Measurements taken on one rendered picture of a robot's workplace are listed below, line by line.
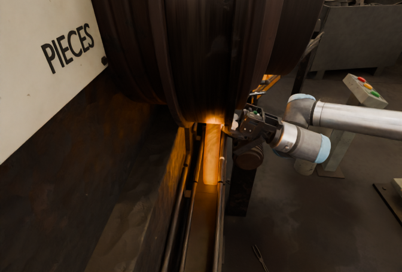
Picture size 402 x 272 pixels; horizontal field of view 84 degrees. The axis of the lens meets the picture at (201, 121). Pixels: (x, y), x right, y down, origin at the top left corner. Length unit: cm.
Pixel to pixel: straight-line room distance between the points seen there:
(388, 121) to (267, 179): 87
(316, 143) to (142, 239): 56
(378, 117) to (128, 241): 73
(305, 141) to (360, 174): 112
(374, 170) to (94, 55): 181
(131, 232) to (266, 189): 121
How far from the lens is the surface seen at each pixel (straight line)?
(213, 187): 61
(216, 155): 49
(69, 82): 20
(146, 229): 33
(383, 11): 290
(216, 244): 50
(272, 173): 156
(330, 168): 169
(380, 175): 188
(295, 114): 85
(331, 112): 84
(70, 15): 21
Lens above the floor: 116
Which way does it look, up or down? 38 degrees down
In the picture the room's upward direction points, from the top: straight up
